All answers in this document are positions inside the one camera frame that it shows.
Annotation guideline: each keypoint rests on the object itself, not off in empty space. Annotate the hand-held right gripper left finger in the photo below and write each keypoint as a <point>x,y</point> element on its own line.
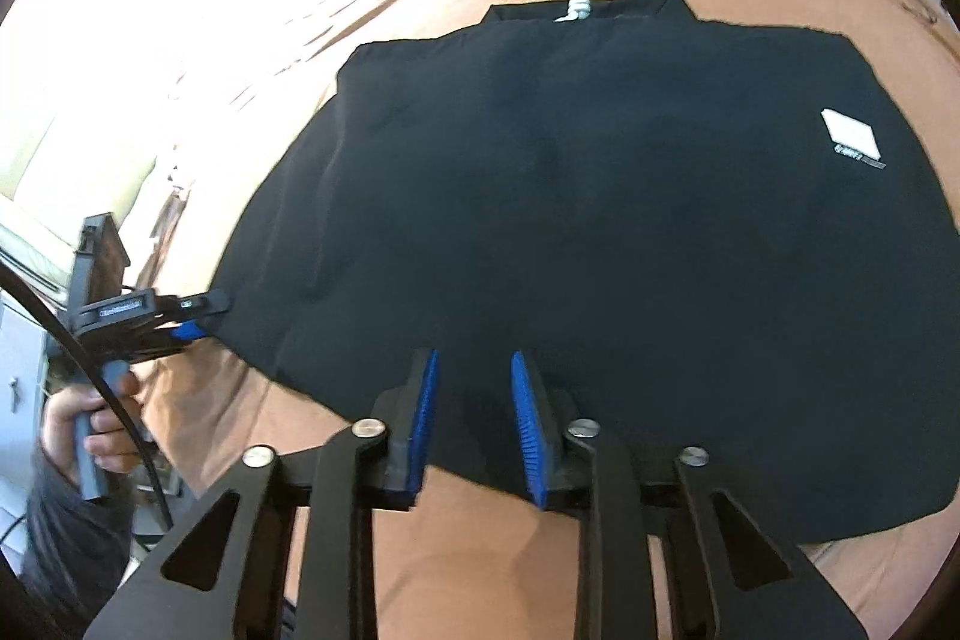
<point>424,407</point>

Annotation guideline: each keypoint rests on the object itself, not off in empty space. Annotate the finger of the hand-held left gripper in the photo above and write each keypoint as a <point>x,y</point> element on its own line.
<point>195,302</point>
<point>187,332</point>

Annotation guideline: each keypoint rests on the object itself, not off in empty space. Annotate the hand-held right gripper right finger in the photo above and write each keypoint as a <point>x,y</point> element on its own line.
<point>529,430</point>

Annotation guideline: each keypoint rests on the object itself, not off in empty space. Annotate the black garment with white patch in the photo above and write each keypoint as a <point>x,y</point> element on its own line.
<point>562,197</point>

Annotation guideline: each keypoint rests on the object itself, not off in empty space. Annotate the person's left forearm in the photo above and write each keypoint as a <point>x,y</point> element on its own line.
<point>67,535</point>

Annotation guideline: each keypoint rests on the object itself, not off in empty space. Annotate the person's left hand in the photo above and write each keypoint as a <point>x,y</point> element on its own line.
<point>112,441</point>

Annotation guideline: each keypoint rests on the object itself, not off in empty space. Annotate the brown blanket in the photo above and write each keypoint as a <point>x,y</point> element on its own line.
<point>247,430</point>

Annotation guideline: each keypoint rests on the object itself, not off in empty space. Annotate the white drawer cabinet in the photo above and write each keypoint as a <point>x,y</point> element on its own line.
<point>19,377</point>

